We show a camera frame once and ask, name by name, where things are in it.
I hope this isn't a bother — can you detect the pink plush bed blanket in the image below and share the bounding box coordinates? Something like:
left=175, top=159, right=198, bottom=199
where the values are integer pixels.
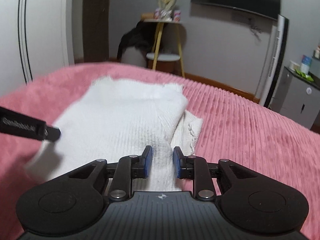
left=1, top=62, right=319, bottom=239

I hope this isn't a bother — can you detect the black garment on pouf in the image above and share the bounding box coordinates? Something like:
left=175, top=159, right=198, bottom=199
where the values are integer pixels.
left=117, top=21, right=157, bottom=60

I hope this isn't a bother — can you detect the yellow legged round side table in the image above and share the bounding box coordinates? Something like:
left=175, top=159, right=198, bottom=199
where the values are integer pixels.
left=143, top=18, right=185, bottom=77

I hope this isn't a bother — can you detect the white ribbed knit sweater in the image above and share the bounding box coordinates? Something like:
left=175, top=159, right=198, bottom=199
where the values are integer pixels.
left=25, top=76, right=203, bottom=191

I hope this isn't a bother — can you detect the cream wrapped flower bouquet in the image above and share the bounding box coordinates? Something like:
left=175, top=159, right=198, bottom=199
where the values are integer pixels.
left=153, top=0, right=181, bottom=21

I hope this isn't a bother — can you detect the dark brown door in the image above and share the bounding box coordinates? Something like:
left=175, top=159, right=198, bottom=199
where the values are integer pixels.
left=82, top=0, right=110, bottom=62

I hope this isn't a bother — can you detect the grey drawer cabinet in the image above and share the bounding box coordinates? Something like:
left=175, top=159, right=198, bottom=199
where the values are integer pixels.
left=270, top=67, right=319, bottom=129

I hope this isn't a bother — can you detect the blue white box on cabinet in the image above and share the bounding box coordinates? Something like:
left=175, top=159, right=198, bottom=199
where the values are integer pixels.
left=300, top=55, right=312, bottom=74

